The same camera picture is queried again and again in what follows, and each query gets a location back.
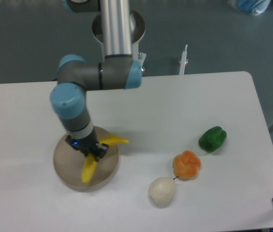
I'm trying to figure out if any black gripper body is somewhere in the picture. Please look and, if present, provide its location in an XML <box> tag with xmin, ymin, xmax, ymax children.
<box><xmin>70</xmin><ymin>130</ymin><xmax>100</xmax><ymax>157</ymax></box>

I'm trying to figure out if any yellow banana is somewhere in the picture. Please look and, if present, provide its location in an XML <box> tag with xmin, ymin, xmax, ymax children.
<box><xmin>81</xmin><ymin>134</ymin><xmax>129</xmax><ymax>184</ymax></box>

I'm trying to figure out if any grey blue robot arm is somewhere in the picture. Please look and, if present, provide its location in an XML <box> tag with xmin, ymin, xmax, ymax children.
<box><xmin>50</xmin><ymin>0</ymin><xmax>142</xmax><ymax>161</ymax></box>

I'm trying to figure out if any beige round plate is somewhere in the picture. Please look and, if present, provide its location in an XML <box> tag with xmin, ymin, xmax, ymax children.
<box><xmin>53</xmin><ymin>135</ymin><xmax>119</xmax><ymax>192</ymax></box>

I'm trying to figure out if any white pear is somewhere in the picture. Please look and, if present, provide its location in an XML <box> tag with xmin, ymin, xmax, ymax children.
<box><xmin>148</xmin><ymin>177</ymin><xmax>176</xmax><ymax>208</ymax></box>

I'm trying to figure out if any peeled orange mandarin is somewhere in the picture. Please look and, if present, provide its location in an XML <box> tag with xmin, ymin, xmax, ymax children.
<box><xmin>172</xmin><ymin>150</ymin><xmax>201</xmax><ymax>180</ymax></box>

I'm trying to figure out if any green bell pepper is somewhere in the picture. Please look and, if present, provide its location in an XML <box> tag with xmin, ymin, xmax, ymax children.
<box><xmin>198</xmin><ymin>126</ymin><xmax>227</xmax><ymax>153</ymax></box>

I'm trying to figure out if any blue plastic bag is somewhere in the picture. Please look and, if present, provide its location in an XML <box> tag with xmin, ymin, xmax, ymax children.
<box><xmin>228</xmin><ymin>0</ymin><xmax>271</xmax><ymax>16</ymax></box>

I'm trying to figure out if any white frame bar right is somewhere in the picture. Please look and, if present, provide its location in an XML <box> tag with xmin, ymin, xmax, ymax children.
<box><xmin>179</xmin><ymin>44</ymin><xmax>188</xmax><ymax>75</ymax></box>

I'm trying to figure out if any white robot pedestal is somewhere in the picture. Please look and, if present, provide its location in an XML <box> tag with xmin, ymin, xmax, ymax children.
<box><xmin>92</xmin><ymin>10</ymin><xmax>146</xmax><ymax>75</ymax></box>

